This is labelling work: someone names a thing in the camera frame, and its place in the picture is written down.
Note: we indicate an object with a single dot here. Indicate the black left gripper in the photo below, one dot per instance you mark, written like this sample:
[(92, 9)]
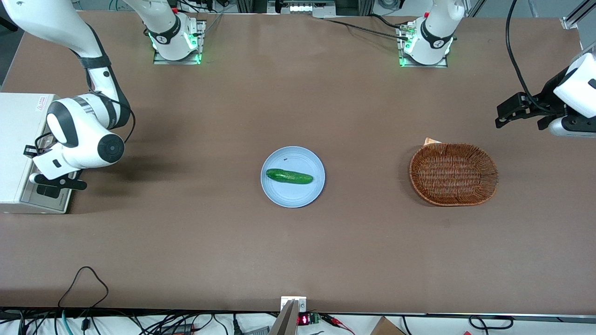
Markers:
[(545, 97)]

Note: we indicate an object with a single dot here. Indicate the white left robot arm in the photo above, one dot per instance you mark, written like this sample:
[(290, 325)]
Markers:
[(433, 42)]

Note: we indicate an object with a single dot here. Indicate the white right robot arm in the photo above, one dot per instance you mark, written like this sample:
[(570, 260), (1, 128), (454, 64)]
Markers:
[(70, 28)]

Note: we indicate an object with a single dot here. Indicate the white toaster oven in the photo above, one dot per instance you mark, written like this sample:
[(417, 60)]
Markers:
[(14, 153)]

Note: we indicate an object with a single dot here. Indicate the brown oval wicker basket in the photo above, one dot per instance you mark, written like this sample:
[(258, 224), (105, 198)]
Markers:
[(454, 174)]

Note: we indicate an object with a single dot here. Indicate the orange paper tag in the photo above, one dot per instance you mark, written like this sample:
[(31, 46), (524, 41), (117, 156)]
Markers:
[(431, 141)]

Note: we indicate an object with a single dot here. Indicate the light blue round plate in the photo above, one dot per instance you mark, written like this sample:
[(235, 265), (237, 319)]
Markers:
[(298, 195)]

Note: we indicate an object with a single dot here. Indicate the green cucumber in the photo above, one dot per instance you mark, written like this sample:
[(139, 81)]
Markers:
[(288, 176)]

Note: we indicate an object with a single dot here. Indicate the silver control box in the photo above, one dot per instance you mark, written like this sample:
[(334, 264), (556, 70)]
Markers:
[(300, 8)]

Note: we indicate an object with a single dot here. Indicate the brown cardboard box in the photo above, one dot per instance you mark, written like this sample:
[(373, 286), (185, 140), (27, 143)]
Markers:
[(386, 328)]

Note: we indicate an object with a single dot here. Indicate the red alligator clip lead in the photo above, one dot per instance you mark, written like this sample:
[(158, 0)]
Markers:
[(337, 322)]

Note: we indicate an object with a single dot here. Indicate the red LED display module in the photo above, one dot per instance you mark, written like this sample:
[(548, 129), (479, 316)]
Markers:
[(303, 319)]

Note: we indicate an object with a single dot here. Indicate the grey power strip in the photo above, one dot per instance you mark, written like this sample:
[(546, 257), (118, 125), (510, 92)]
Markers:
[(256, 331)]

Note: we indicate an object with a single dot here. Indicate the red white warning sticker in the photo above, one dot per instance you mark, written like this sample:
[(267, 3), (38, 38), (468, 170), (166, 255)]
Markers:
[(41, 103)]

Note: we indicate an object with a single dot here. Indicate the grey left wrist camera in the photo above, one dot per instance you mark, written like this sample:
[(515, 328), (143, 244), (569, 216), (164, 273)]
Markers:
[(558, 126)]

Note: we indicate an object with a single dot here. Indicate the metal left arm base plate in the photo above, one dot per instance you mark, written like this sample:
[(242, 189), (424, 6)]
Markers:
[(442, 65)]

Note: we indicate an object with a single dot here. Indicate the aluminium frame profile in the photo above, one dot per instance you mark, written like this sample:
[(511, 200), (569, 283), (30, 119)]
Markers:
[(575, 16)]

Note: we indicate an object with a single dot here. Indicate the aluminium camera pole mount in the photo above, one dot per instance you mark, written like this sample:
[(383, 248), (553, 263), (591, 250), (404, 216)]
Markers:
[(293, 307)]

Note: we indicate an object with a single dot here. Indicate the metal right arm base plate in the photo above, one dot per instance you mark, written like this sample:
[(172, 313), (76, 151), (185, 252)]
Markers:
[(157, 59)]

